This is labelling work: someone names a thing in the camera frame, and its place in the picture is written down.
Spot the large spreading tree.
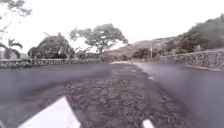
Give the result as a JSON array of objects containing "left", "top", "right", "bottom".
[{"left": 69, "top": 23, "right": 129, "bottom": 57}]

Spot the grey cracked asphalt road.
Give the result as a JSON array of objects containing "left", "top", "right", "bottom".
[{"left": 0, "top": 61, "right": 224, "bottom": 128}]

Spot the pole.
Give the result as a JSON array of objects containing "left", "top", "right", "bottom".
[{"left": 149, "top": 45, "right": 153, "bottom": 60}]

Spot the dark round tree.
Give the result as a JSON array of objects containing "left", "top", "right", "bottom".
[{"left": 27, "top": 32, "right": 76, "bottom": 60}]

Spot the robot's own part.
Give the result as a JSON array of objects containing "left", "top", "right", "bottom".
[{"left": 142, "top": 119, "right": 155, "bottom": 128}]

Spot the pale kerb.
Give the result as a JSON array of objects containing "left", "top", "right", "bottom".
[{"left": 179, "top": 63, "right": 224, "bottom": 73}]

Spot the wooded hillside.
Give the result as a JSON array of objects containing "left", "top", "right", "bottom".
[{"left": 106, "top": 13, "right": 224, "bottom": 62}]

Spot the palm tree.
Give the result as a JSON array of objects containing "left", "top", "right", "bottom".
[{"left": 0, "top": 38, "right": 24, "bottom": 60}]

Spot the thin sparse tree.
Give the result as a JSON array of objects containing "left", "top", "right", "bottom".
[{"left": 0, "top": 0, "right": 33, "bottom": 34}]

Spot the low stone wall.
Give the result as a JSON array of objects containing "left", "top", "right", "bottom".
[{"left": 0, "top": 58, "right": 101, "bottom": 69}]

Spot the tall stone wall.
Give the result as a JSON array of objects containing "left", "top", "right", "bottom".
[{"left": 156, "top": 49, "right": 224, "bottom": 71}]

